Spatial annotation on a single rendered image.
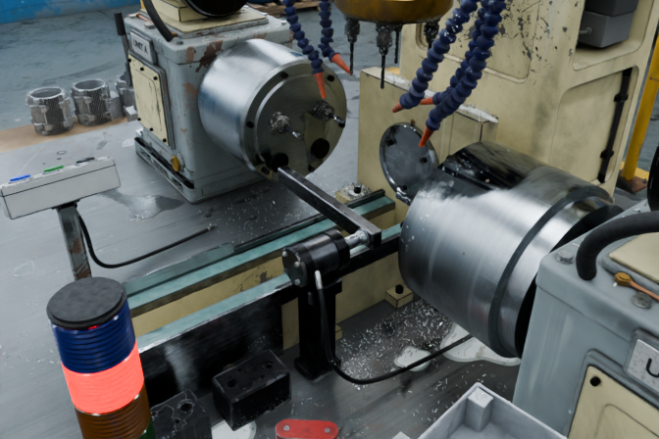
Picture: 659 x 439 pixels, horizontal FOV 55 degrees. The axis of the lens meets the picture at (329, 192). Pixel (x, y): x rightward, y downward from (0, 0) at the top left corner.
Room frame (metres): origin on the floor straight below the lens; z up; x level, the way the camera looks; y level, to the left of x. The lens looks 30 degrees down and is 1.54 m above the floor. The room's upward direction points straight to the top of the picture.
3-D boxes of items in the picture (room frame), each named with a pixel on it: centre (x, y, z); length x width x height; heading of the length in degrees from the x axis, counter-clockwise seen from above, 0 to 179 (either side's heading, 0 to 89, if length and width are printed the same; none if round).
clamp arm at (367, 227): (0.86, 0.01, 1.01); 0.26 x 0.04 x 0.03; 37
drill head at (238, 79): (1.24, 0.15, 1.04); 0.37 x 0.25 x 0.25; 37
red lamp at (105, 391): (0.39, 0.19, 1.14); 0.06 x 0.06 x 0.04
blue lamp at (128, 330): (0.39, 0.19, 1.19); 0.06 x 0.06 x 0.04
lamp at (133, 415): (0.39, 0.19, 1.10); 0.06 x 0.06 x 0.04
